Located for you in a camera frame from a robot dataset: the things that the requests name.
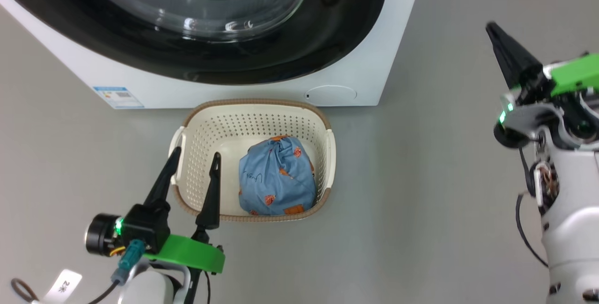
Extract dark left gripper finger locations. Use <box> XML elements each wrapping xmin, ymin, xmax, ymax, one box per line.
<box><xmin>191</xmin><ymin>152</ymin><xmax>222</xmax><ymax>244</ymax></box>
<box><xmin>143</xmin><ymin>146</ymin><xmax>182</xmax><ymax>209</ymax></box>

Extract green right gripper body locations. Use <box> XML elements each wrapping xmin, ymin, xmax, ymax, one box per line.
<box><xmin>512</xmin><ymin>53</ymin><xmax>599</xmax><ymax>106</ymax></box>

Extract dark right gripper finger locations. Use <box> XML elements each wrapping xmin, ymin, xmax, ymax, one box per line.
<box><xmin>486</xmin><ymin>22</ymin><xmax>547</xmax><ymax>91</ymax></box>

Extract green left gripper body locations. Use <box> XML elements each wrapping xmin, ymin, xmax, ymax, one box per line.
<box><xmin>144</xmin><ymin>234</ymin><xmax>226</xmax><ymax>275</ymax></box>

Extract blue garment with orange patches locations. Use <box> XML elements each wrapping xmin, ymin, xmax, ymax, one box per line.
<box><xmin>239</xmin><ymin>135</ymin><xmax>317</xmax><ymax>216</ymax></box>

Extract black glass washing machine door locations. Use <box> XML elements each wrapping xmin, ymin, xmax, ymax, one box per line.
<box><xmin>0</xmin><ymin>0</ymin><xmax>389</xmax><ymax>86</ymax></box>

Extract cream perforated laundry basket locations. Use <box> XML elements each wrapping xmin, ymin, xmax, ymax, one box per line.
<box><xmin>168</xmin><ymin>99</ymin><xmax>336</xmax><ymax>223</ymax></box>

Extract white front-load washing machine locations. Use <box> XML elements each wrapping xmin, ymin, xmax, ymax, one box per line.
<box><xmin>0</xmin><ymin>0</ymin><xmax>426</xmax><ymax>109</ymax></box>

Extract blue energy label sticker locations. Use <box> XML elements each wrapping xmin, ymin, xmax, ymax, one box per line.
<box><xmin>92</xmin><ymin>86</ymin><xmax>145</xmax><ymax>109</ymax></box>

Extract round drain filter cover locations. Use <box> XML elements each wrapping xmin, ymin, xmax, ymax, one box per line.
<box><xmin>305</xmin><ymin>85</ymin><xmax>358</xmax><ymax>107</ymax></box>

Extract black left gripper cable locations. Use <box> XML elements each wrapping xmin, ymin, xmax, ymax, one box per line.
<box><xmin>184</xmin><ymin>267</ymin><xmax>212</xmax><ymax>304</ymax></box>

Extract teal left camera connector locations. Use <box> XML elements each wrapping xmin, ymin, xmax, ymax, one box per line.
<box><xmin>111</xmin><ymin>240</ymin><xmax>146</xmax><ymax>286</ymax></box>

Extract black left camera cable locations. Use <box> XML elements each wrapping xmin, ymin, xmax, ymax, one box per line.
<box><xmin>10</xmin><ymin>278</ymin><xmax>123</xmax><ymax>304</ymax></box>

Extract black camera cable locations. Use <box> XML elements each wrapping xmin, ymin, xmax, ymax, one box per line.
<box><xmin>515</xmin><ymin>147</ymin><xmax>549</xmax><ymax>267</ymax></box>
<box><xmin>10</xmin><ymin>278</ymin><xmax>123</xmax><ymax>304</ymax></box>

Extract white left cable tag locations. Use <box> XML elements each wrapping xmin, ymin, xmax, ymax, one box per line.
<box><xmin>44</xmin><ymin>269</ymin><xmax>83</xmax><ymax>304</ymax></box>

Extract black right camera cable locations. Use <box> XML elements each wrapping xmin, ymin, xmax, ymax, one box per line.
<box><xmin>515</xmin><ymin>147</ymin><xmax>549</xmax><ymax>267</ymax></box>

